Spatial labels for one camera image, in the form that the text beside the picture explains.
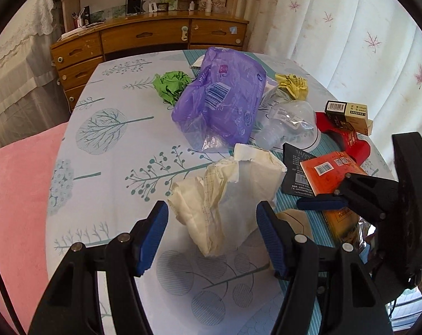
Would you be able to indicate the decorated kraft box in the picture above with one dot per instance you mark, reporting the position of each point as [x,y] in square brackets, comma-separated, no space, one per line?
[219,3]

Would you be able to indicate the purple plastic bag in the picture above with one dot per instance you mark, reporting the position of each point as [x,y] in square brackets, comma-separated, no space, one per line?
[221,104]

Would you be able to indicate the orange packet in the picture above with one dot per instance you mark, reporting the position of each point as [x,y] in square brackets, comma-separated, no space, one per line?
[322,171]

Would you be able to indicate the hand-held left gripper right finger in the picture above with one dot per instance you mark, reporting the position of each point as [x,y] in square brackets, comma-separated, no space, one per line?
[272,237]

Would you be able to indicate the wide wooden desk drawer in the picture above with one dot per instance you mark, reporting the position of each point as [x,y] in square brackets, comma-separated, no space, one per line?
[144,38]

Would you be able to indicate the shiny foil wrapper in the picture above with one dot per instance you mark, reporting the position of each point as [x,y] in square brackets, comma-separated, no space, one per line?
[366,233]

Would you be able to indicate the black photo frame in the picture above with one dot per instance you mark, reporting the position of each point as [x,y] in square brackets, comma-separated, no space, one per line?
[134,5]

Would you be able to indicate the yellow crumpled paper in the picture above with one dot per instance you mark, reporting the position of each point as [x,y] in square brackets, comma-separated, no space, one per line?
[293,85]

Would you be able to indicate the tan cardboard piece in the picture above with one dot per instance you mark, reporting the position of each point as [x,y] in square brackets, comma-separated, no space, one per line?
[294,221]

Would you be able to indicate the small dark picture frame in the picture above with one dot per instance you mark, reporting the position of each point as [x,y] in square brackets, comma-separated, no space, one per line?
[162,6]

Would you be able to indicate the black packet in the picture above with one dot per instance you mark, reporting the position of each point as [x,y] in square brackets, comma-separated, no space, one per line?
[294,171]

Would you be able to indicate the brown packet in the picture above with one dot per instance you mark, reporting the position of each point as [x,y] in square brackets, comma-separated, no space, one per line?
[340,223]

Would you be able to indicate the green landscape picture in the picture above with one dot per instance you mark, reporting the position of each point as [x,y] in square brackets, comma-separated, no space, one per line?
[108,13]

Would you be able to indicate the cream paper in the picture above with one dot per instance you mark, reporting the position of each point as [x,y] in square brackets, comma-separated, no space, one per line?
[231,195]

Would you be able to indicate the leaf print curtain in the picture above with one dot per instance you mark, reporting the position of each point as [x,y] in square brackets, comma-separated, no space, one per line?
[336,24]

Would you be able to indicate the white charging stand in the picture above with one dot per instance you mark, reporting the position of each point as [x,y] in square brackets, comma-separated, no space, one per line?
[82,21]

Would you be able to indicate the white power strip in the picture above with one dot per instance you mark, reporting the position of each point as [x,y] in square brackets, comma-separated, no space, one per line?
[74,33]

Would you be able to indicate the red paper with gold print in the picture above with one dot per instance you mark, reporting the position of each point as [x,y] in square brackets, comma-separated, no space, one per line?
[350,143]

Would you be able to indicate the green paper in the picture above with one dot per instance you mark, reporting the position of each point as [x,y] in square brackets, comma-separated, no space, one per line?
[169,83]

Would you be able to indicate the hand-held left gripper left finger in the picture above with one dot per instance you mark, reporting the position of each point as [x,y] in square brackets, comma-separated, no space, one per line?
[151,237]

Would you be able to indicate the black and tan small box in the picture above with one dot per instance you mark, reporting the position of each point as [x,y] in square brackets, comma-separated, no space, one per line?
[343,110]

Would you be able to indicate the white paper scrap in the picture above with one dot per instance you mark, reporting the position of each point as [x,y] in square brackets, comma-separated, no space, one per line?
[198,62]

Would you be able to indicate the clear plastic container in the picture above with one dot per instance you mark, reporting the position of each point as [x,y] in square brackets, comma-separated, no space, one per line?
[287,118]

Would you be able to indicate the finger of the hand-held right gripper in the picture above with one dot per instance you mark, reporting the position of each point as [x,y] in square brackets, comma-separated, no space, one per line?
[319,203]

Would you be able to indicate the tall white bottle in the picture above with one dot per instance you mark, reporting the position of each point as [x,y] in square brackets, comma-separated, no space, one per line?
[209,5]

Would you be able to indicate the wooden desk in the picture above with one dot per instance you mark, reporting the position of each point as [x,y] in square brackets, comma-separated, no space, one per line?
[144,19]

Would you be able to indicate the lace covered furniture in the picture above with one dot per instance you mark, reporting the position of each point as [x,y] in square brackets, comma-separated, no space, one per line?
[19,69]

